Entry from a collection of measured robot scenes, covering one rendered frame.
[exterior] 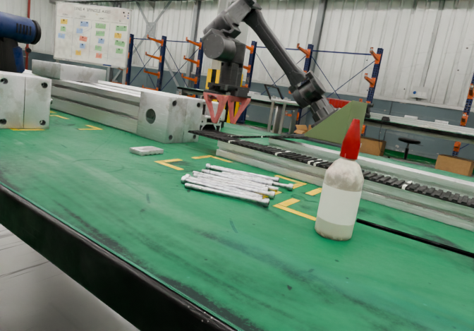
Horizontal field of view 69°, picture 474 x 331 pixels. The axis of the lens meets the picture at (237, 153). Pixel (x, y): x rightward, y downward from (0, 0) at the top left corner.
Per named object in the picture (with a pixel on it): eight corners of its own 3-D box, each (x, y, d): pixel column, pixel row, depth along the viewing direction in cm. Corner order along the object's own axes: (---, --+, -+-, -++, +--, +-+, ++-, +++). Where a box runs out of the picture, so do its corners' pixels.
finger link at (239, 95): (211, 121, 92) (216, 85, 91) (228, 121, 98) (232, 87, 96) (231, 125, 89) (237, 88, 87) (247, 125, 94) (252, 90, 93)
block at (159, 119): (204, 141, 80) (210, 100, 78) (164, 143, 70) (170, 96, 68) (177, 134, 85) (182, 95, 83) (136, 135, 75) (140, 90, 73)
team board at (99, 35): (41, 111, 632) (47, -3, 597) (62, 110, 679) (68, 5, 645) (113, 124, 597) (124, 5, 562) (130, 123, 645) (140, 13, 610)
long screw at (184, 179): (180, 183, 44) (180, 176, 44) (183, 182, 45) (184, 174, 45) (259, 205, 42) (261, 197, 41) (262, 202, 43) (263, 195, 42)
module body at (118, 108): (170, 134, 83) (174, 98, 82) (136, 135, 75) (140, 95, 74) (20, 92, 128) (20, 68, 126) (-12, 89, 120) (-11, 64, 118)
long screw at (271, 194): (274, 197, 45) (276, 190, 44) (273, 200, 44) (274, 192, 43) (198, 181, 47) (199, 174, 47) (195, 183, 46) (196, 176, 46)
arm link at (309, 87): (329, 101, 130) (317, 110, 132) (314, 80, 132) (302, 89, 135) (321, 99, 122) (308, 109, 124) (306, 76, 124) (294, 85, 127)
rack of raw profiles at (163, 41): (104, 97, 1160) (110, 28, 1121) (127, 98, 1234) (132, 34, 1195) (175, 113, 981) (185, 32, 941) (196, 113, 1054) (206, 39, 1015)
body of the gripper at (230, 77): (205, 89, 87) (209, 58, 86) (230, 92, 96) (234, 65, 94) (226, 92, 84) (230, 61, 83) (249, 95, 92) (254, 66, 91)
